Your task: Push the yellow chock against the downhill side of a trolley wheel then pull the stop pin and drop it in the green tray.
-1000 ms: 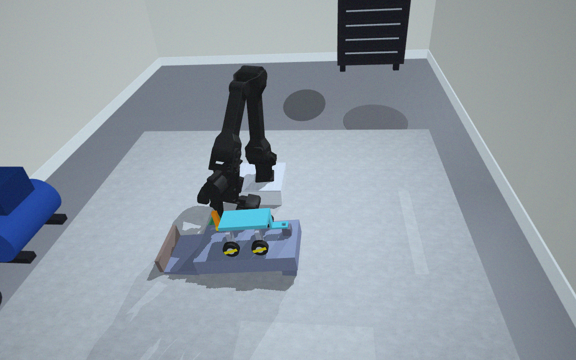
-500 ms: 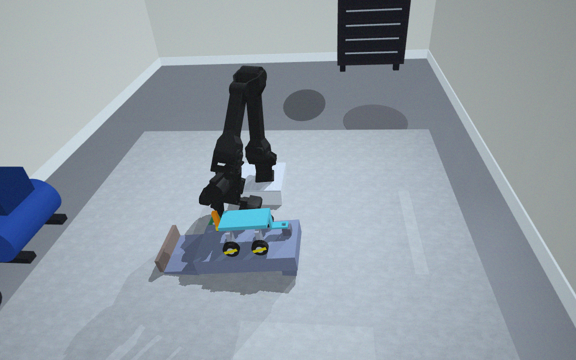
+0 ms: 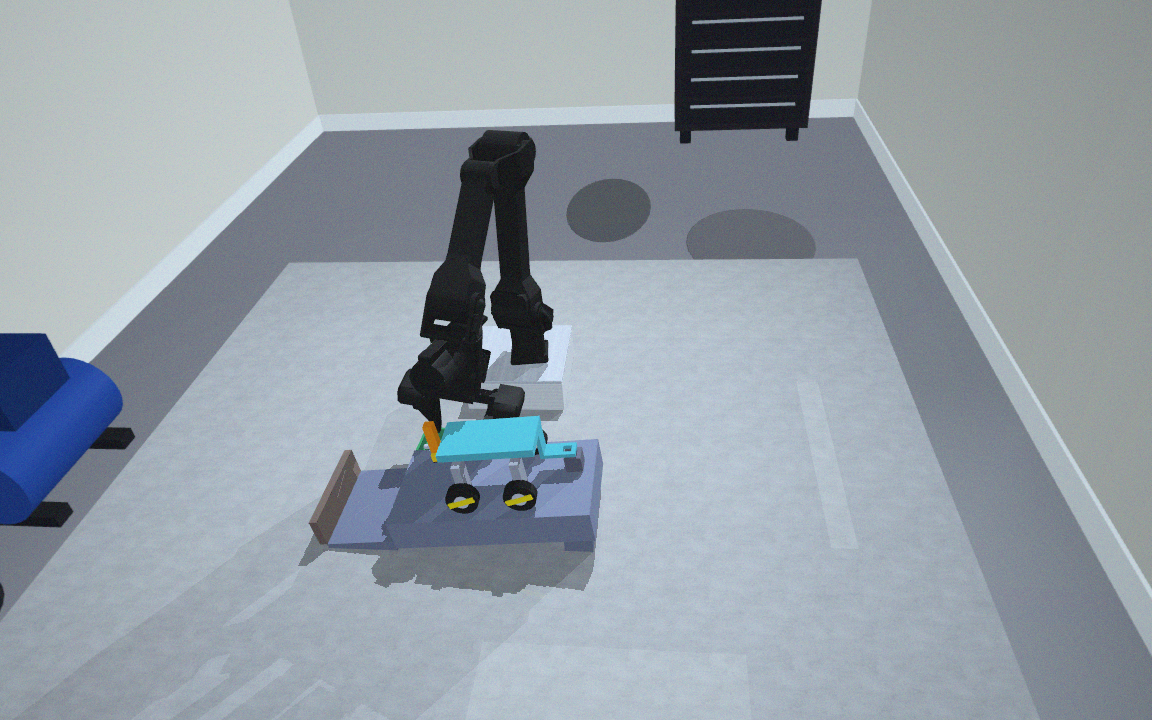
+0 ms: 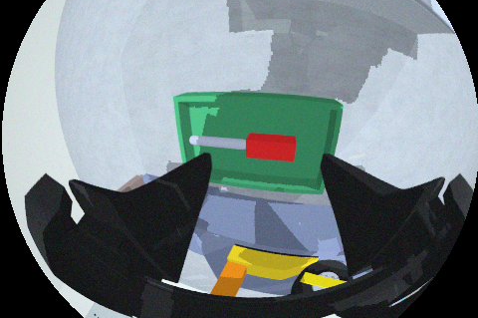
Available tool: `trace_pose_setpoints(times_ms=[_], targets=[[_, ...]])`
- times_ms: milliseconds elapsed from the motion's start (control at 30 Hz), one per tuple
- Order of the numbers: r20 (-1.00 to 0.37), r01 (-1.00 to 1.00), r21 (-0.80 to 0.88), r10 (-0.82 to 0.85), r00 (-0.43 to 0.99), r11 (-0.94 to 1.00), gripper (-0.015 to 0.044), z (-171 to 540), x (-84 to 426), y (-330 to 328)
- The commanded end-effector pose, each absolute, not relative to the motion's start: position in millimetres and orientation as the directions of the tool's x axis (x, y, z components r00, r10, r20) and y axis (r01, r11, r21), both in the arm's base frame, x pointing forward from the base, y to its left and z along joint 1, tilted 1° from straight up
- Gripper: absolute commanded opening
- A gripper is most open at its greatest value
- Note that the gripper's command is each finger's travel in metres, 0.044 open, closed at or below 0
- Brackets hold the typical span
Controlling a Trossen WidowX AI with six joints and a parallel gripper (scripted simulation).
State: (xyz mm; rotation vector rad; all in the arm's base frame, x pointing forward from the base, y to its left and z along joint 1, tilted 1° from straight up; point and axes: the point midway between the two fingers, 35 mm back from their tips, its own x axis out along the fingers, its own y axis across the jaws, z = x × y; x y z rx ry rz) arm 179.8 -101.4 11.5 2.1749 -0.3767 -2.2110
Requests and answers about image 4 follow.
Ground red-headed stop pin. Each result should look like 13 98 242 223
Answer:
190 132 298 162

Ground blue-grey ramp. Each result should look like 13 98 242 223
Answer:
188 185 347 295

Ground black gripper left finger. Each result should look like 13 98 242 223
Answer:
68 154 212 283

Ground green tray walls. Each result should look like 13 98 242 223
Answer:
172 91 344 195

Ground green tray floor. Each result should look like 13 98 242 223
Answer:
188 102 331 179

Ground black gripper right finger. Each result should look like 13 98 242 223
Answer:
320 154 445 278

